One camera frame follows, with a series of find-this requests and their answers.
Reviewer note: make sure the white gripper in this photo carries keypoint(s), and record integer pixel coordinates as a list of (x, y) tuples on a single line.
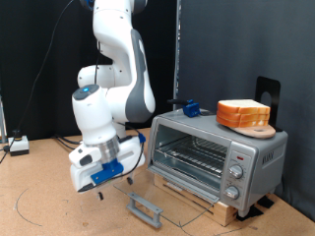
[(78, 178)]

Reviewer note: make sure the metal spatula with blue grip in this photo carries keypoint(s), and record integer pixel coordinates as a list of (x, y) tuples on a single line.
[(192, 109)]

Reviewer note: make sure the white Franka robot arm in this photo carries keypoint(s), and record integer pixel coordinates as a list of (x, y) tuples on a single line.
[(114, 49)]

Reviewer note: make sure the silver oven knob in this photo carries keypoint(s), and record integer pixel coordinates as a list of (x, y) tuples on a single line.
[(236, 171), (231, 192)]

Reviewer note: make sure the silver toaster oven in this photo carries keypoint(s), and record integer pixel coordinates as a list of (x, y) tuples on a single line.
[(259, 157)]

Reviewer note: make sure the emergency stop button box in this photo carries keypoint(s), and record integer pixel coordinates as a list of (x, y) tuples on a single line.
[(18, 144)]

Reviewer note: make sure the black backdrop curtain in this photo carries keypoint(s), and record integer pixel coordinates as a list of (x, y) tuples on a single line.
[(49, 98)]

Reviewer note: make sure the slatted wooden block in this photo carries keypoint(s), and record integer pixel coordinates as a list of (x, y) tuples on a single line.
[(226, 213)]

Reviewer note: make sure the black foam pad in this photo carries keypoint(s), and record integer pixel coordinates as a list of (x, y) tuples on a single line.
[(249, 213), (265, 201)]

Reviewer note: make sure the vertical metal pole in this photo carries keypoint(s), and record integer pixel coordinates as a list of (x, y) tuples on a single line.
[(177, 49)]

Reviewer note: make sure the round wooden serving board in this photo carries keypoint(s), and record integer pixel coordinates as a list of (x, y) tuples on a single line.
[(259, 132)]

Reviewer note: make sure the grey backdrop curtain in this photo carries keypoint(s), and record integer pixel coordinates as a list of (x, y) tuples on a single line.
[(236, 49)]

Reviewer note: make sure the black metal bookend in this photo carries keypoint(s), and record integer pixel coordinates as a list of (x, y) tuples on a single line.
[(275, 88)]

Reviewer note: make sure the metal frame bar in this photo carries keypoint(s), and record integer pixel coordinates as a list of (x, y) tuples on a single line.
[(2, 121)]

